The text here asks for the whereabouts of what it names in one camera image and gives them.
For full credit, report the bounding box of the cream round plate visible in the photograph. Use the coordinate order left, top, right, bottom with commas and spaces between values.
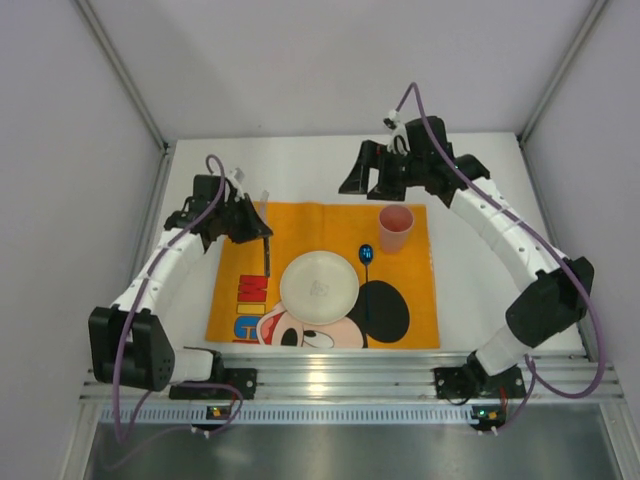
279, 250, 360, 326

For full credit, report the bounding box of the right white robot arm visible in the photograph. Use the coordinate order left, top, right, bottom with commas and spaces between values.
339, 111, 594, 377

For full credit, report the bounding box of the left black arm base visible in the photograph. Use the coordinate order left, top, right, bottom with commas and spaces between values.
169, 368, 258, 400

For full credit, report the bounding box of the aluminium mounting rail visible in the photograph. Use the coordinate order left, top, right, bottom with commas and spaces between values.
80, 350, 624, 403

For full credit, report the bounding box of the pink plastic cup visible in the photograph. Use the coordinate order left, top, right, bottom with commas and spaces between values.
378, 205, 414, 254

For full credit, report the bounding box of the perforated grey cable duct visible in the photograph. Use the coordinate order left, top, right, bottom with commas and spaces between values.
120, 402, 504, 425

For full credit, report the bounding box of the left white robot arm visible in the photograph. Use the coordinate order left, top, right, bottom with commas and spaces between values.
88, 169, 273, 391

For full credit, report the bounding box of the orange cartoon mouse towel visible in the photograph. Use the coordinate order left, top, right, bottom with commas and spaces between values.
205, 202, 440, 349

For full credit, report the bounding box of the fork with teal handle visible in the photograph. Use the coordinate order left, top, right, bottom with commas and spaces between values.
259, 190, 271, 278

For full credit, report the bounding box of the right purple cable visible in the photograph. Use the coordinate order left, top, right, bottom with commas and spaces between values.
397, 82, 607, 436

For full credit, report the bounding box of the blue metallic spoon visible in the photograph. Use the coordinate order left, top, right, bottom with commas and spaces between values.
358, 244, 374, 321

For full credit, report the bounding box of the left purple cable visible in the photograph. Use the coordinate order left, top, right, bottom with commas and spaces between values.
97, 154, 245, 471

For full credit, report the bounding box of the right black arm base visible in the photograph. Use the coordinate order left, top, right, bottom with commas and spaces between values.
433, 353, 526, 405

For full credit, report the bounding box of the purple cable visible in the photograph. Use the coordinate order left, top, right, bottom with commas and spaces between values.
97, 154, 245, 471
397, 82, 607, 436

